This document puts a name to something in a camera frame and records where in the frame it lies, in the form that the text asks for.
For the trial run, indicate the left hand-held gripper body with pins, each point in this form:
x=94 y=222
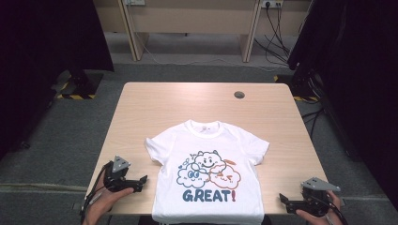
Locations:
x=117 y=164

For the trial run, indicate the black curtain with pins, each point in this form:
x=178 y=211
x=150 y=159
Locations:
x=40 y=62
x=359 y=78

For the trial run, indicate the person's right hand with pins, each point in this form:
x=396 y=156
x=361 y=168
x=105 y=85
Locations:
x=325 y=220

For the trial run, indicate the person's left hand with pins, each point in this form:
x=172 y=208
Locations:
x=98 y=204

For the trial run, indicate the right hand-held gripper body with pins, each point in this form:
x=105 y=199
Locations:
x=316 y=203

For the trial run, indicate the black metal stand base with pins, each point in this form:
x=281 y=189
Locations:
x=81 y=86
x=302 y=87

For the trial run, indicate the white printed T-shirt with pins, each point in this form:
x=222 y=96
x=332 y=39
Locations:
x=206 y=146

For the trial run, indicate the white wall power socket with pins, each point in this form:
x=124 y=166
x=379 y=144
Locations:
x=272 y=3
x=134 y=2

